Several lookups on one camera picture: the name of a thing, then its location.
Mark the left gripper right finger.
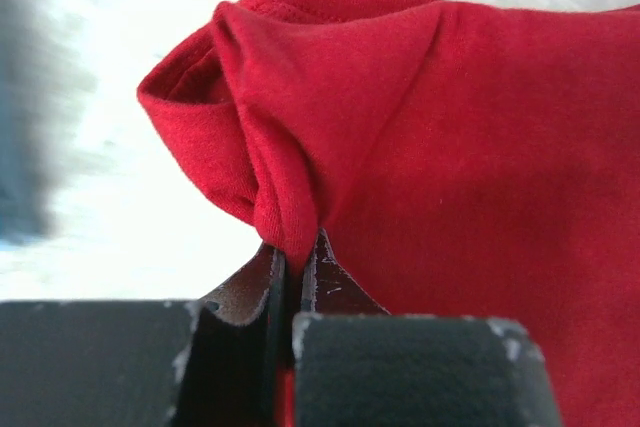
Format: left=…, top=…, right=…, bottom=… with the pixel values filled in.
left=292, top=232, right=562, bottom=427

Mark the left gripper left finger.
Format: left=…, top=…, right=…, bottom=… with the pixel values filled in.
left=1, top=246, right=285, bottom=426

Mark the red t shirt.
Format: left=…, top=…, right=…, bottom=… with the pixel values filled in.
left=137, top=0, right=639, bottom=426

